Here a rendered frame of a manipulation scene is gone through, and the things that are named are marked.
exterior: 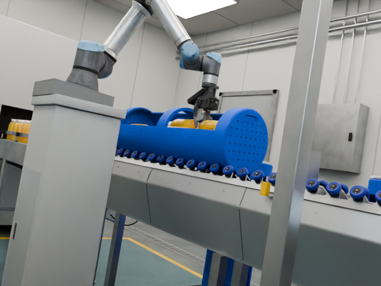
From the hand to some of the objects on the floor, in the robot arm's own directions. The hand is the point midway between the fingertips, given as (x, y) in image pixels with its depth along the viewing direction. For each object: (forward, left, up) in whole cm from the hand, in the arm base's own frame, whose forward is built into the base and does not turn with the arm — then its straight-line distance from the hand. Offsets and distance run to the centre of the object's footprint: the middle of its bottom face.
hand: (199, 126), depth 184 cm
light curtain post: (-36, -73, -116) cm, 142 cm away
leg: (+22, +63, -114) cm, 132 cm away
